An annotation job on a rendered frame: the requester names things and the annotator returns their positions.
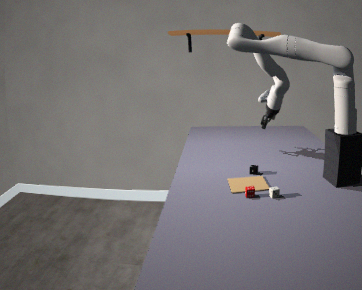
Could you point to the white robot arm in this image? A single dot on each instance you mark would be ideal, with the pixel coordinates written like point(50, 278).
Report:
point(305, 50)

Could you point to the black die with white pips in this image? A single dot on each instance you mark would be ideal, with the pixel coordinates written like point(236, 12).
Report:
point(253, 169)

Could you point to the tan flat mat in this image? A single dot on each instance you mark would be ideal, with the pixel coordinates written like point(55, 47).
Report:
point(237, 185)

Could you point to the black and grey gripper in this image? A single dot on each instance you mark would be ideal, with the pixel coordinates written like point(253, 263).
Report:
point(269, 115)

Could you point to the red die with white pips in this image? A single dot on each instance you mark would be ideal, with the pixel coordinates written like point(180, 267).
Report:
point(250, 192)

